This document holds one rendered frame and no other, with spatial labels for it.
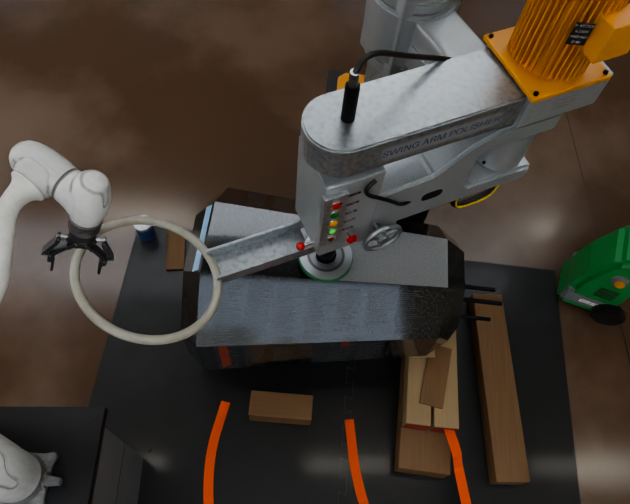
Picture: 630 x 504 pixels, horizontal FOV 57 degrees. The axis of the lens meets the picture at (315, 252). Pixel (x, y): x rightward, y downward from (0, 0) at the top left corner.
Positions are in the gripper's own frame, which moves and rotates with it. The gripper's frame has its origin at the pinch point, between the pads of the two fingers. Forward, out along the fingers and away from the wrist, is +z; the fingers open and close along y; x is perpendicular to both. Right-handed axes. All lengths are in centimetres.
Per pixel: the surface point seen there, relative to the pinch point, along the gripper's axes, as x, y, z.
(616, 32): 6, 115, -119
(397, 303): 0, 123, 7
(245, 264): 6, 56, -1
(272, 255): 9, 65, -5
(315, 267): 14, 88, 7
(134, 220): 21.4, 17.7, 0.7
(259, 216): 44, 72, 16
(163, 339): -23.5, 26.4, 1.0
